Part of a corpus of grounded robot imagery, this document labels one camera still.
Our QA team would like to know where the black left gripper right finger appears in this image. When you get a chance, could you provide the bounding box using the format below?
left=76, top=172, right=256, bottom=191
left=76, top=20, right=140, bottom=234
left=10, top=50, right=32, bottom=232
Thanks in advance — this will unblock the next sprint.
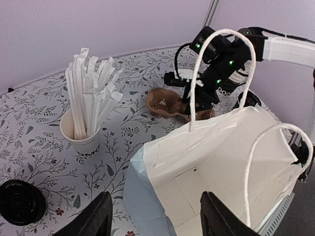
left=200, top=191, right=258, bottom=236

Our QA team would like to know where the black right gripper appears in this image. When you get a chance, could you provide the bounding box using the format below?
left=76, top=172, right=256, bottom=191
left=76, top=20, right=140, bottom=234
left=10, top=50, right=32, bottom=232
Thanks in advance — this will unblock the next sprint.
left=182, top=84, right=219, bottom=115

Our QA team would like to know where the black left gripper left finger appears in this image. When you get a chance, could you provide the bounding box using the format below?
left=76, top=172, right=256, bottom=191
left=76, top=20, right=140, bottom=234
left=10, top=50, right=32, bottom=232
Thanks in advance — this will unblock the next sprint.
left=54, top=192, right=113, bottom=236

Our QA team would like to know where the brown cardboard cup carrier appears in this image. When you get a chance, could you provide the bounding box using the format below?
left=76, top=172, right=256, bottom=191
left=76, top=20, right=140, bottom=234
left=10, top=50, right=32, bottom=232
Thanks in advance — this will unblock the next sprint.
left=146, top=88, right=215, bottom=121

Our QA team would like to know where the black and white paper cup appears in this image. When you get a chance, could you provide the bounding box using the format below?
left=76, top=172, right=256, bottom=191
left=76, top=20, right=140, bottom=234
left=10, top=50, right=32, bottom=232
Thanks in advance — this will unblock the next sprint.
left=233, top=91, right=262, bottom=109

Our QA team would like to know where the light blue paper bag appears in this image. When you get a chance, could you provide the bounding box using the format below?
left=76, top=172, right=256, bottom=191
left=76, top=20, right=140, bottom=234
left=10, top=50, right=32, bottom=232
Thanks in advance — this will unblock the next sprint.
left=123, top=29, right=314, bottom=236

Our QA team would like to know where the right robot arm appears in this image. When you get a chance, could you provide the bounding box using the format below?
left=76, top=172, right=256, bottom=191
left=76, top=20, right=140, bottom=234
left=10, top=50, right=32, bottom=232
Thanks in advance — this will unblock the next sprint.
left=195, top=27, right=315, bottom=112

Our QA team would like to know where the stack of paper cups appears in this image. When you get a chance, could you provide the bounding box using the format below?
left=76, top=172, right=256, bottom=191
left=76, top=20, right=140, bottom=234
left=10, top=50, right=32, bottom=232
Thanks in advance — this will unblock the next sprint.
left=217, top=60, right=252, bottom=96

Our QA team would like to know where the white cup holding straws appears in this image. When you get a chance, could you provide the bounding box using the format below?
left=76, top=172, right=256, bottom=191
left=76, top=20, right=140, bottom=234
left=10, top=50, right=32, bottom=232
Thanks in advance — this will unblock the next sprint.
left=60, top=110, right=100, bottom=158

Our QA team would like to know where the stack of black lids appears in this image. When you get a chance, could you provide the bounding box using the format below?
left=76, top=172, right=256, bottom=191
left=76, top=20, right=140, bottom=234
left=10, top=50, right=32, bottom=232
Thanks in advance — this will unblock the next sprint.
left=0, top=179, right=46, bottom=226

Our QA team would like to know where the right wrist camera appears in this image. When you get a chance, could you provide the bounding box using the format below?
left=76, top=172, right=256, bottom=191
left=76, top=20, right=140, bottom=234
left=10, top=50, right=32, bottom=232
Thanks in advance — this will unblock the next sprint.
left=163, top=72, right=191, bottom=88

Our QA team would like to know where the aluminium frame post right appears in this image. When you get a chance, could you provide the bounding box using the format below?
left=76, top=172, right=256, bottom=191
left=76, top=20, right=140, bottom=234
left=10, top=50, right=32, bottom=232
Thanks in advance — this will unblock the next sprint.
left=203, top=0, right=220, bottom=26

